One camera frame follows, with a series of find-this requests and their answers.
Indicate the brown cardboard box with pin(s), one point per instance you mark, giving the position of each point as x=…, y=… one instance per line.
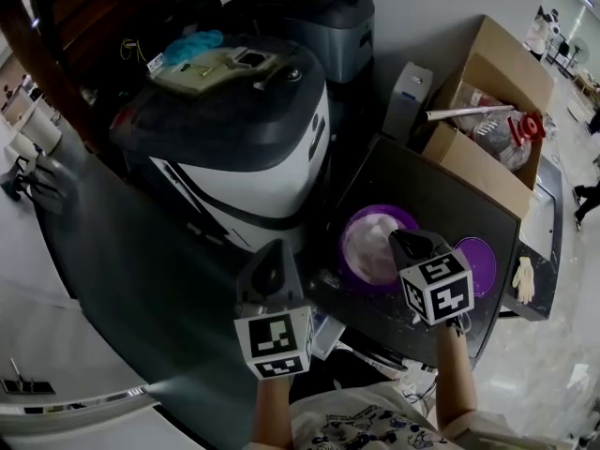
x=478, y=167

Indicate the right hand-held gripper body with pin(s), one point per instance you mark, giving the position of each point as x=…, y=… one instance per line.
x=438, y=289

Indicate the blue crumpled cloth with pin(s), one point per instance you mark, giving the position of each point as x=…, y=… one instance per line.
x=192, y=45

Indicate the white cylindrical table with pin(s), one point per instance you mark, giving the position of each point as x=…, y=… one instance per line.
x=42, y=131

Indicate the silver door rail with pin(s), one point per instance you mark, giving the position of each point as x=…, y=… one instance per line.
x=70, y=406

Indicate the standing fan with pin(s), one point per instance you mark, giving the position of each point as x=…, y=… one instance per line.
x=579, y=49

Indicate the clear plastic jug red cap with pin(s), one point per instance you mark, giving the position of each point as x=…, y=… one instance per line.
x=506, y=143

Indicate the purple tub of powder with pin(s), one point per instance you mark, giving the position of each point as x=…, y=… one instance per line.
x=370, y=246

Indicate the white and black washing machine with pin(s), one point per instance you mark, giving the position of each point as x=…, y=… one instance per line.
x=244, y=171

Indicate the person's right forearm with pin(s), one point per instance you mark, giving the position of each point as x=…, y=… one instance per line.
x=457, y=378

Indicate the person's left forearm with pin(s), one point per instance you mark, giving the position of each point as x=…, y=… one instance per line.
x=272, y=410

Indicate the person's printed beige shirt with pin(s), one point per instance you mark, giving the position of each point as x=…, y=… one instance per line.
x=356, y=424

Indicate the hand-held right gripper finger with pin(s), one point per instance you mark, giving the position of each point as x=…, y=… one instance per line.
x=397, y=256
x=440, y=246

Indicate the black square table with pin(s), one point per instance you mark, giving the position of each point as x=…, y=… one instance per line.
x=422, y=185

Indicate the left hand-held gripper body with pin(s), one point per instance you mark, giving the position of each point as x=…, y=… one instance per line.
x=274, y=340

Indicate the person's dark trousers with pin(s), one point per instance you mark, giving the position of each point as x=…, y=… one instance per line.
x=347, y=373

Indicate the white work glove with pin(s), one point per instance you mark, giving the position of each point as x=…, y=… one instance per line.
x=523, y=279

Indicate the silver metal tube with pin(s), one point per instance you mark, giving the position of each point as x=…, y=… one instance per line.
x=469, y=112

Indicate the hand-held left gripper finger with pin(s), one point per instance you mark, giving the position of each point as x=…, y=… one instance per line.
x=295, y=291
x=244, y=289

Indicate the grey rectangular box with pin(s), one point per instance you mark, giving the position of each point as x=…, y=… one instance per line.
x=407, y=101

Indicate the black door bracket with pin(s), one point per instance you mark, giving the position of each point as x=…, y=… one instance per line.
x=28, y=386

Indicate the white detergent drawer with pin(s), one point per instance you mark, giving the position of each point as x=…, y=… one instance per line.
x=328, y=335

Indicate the beige plastic panel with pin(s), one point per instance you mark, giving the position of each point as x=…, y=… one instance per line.
x=211, y=73

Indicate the purple bucket lid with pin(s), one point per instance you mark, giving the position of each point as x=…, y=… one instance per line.
x=483, y=260

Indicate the black metal bench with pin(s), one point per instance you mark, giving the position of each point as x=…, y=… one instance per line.
x=541, y=307

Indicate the black chair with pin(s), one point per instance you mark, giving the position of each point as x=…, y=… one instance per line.
x=33, y=181

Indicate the grey rounded appliance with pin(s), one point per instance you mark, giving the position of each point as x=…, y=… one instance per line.
x=337, y=31

